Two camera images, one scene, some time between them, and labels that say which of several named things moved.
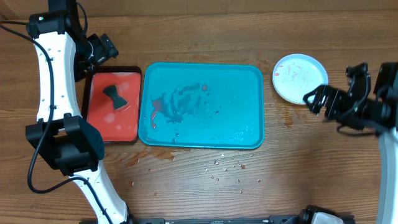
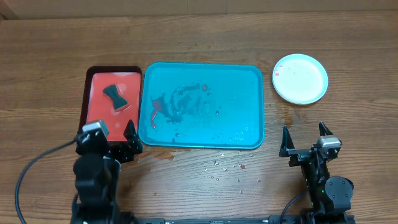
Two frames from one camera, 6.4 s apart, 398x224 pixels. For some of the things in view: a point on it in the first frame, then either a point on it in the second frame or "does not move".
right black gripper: x=329 y=96 → x=298 y=155
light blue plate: x=296 y=75 does not move
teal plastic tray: x=198 y=105 does not move
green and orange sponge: x=118 y=101 does not move
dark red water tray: x=112 y=102 does not move
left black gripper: x=107 y=50 → x=128 y=154
